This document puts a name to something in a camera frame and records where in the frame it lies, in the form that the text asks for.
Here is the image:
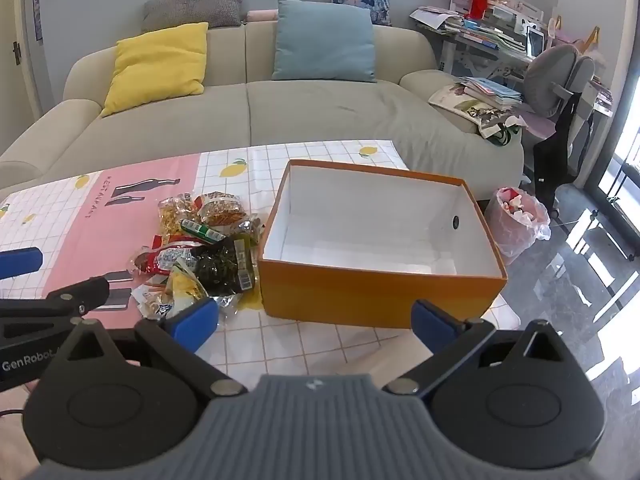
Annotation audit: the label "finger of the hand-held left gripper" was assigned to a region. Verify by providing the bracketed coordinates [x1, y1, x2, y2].
[0, 247, 44, 279]
[0, 276, 111, 319]

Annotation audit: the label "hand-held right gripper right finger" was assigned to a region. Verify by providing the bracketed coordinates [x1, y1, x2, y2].
[384, 299, 591, 402]

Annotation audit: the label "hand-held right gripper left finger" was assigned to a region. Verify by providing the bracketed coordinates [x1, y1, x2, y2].
[47, 299, 248, 397]

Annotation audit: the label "yellow white snack packet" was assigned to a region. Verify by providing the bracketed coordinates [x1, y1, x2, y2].
[167, 264, 210, 313]

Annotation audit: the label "small white snack packet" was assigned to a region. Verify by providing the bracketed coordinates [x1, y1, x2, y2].
[131, 284, 173, 320]

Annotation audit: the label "dark green vegetable packet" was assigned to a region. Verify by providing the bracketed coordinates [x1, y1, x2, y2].
[194, 236, 258, 297]

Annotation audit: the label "orange cardboard box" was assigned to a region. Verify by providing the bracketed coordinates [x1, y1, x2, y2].
[256, 159, 508, 330]

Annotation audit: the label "green label snack packet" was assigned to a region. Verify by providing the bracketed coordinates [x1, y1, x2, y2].
[180, 218, 227, 245]

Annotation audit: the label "snacks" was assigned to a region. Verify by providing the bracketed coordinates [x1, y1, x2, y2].
[158, 194, 197, 236]

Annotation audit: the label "clear green snack packet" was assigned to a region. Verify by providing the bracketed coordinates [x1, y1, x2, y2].
[232, 214, 268, 243]

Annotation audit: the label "brown snack packet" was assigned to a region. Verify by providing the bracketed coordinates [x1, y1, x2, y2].
[194, 191, 247, 227]

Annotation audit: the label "plastic snack bag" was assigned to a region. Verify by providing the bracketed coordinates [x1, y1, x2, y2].
[484, 186, 552, 266]

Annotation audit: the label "green white tote bag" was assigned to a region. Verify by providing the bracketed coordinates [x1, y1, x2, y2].
[477, 112, 523, 147]

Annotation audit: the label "black garment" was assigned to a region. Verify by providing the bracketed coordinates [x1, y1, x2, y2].
[532, 92, 593, 211]

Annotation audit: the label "black metal rack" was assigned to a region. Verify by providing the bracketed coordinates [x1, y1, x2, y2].
[597, 157, 640, 241]

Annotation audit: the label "open magazine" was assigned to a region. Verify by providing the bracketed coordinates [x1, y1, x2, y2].
[429, 82, 526, 138]

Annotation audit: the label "yellow pillow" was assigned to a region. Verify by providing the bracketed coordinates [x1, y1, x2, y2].
[101, 22, 209, 117]

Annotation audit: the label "stack of books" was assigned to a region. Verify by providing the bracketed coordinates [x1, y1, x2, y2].
[457, 76, 523, 108]

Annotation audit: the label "beige sofa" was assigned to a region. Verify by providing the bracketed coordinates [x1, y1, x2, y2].
[0, 22, 525, 201]

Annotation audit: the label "white desk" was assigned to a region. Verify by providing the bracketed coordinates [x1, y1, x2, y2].
[440, 30, 536, 81]

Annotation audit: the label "grey desk chair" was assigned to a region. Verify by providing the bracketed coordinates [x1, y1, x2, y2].
[520, 44, 596, 211]

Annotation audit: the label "white tablet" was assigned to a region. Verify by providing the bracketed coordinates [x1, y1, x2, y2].
[526, 26, 547, 58]

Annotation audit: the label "blue pillow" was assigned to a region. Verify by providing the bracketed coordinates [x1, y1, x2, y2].
[271, 0, 377, 83]

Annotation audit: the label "grey pillow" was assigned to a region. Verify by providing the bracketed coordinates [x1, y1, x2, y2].
[141, 0, 244, 33]

